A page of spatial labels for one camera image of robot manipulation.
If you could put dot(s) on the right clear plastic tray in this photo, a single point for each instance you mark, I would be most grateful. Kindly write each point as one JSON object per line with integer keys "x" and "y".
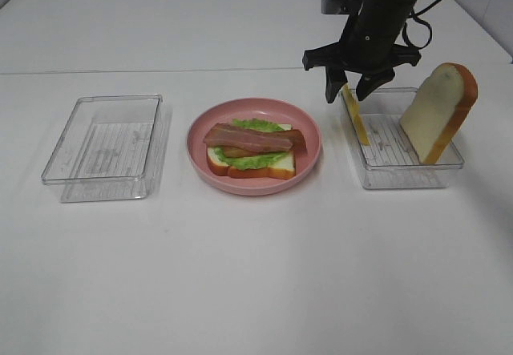
{"x": 388, "y": 161}

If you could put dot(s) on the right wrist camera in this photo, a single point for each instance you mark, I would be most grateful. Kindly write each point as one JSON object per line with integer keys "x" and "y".
{"x": 341, "y": 7}

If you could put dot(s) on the bread slice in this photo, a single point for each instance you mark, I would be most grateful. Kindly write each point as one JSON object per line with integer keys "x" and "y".
{"x": 258, "y": 173}
{"x": 438, "y": 110}

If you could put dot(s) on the pink round plate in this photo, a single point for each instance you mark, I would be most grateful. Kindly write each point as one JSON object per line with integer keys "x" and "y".
{"x": 262, "y": 108}

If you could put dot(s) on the green lettuce leaf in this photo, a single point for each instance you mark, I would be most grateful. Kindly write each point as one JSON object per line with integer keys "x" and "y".
{"x": 274, "y": 160}

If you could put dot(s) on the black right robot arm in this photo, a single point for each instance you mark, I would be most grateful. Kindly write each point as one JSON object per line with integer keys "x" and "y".
{"x": 389, "y": 6}

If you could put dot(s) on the left clear plastic tray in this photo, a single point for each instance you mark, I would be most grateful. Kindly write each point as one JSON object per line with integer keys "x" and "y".
{"x": 109, "y": 149}

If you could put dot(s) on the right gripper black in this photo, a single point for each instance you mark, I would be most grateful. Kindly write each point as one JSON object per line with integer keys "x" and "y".
{"x": 367, "y": 46}

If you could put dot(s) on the clear plastic tray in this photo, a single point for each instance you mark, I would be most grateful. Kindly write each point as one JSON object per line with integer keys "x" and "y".
{"x": 109, "y": 149}
{"x": 388, "y": 161}

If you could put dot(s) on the yellow cheese slice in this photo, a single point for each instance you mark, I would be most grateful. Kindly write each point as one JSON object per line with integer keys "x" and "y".
{"x": 352, "y": 107}

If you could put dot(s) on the bacon strip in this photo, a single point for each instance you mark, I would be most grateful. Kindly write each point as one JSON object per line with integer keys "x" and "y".
{"x": 224, "y": 134}
{"x": 295, "y": 136}

